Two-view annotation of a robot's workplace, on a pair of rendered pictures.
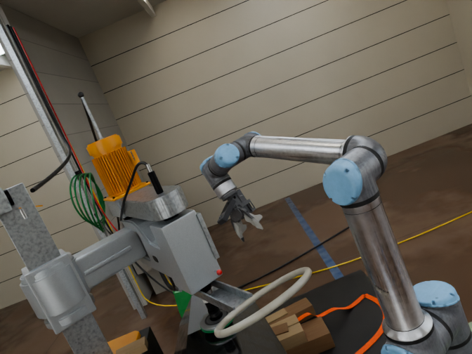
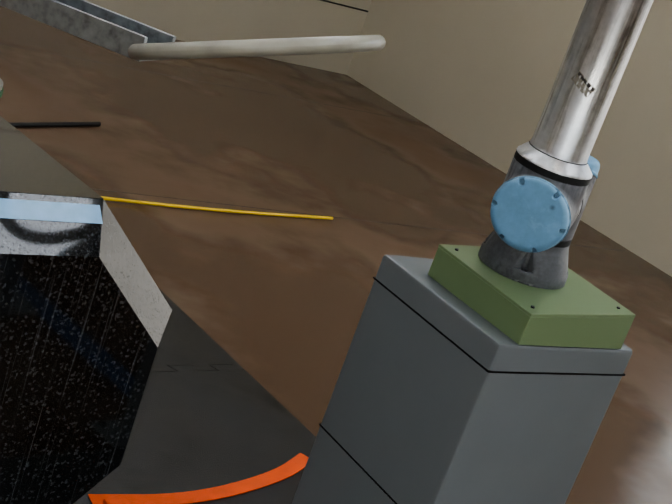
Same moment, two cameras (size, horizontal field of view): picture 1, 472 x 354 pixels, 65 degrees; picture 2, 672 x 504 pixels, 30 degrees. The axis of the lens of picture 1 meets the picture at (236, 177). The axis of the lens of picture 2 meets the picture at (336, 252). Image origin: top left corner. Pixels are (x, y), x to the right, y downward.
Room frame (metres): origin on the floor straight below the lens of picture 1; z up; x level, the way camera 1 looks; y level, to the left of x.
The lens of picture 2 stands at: (-0.47, 1.50, 1.62)
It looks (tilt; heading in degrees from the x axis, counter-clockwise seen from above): 18 degrees down; 317
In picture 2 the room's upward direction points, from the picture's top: 20 degrees clockwise
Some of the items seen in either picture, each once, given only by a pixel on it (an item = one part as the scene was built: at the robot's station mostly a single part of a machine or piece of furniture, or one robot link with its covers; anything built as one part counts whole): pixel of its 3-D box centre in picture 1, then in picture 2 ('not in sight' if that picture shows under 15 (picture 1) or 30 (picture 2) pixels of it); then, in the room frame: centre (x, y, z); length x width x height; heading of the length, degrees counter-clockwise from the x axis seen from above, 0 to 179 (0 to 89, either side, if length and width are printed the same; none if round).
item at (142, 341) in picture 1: (131, 350); not in sight; (2.22, 1.05, 0.81); 0.20 x 0.10 x 0.05; 99
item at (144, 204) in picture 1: (146, 204); not in sight; (2.34, 0.59, 1.63); 0.96 x 0.25 x 0.17; 30
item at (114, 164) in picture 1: (116, 165); not in sight; (2.62, 0.74, 1.92); 0.31 x 0.28 x 0.40; 120
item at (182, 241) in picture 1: (181, 250); not in sight; (2.11, 0.46, 1.34); 0.36 x 0.22 x 0.45; 30
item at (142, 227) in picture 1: (165, 245); not in sight; (2.39, 0.60, 1.32); 0.74 x 0.23 x 0.49; 30
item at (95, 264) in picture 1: (87, 268); not in sight; (2.37, 1.13, 1.38); 0.74 x 0.34 x 0.25; 122
